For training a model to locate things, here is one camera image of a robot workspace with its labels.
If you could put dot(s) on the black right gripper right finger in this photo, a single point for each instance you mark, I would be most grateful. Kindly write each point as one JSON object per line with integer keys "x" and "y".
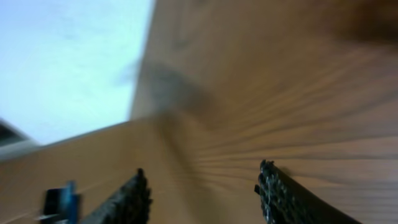
{"x": 285, "y": 201}

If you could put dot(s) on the blue screen Galaxy smartphone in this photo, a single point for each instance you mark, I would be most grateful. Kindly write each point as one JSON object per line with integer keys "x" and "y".
{"x": 61, "y": 205}

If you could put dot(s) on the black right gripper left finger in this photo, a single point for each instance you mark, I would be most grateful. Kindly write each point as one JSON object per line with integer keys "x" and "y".
{"x": 130, "y": 204}

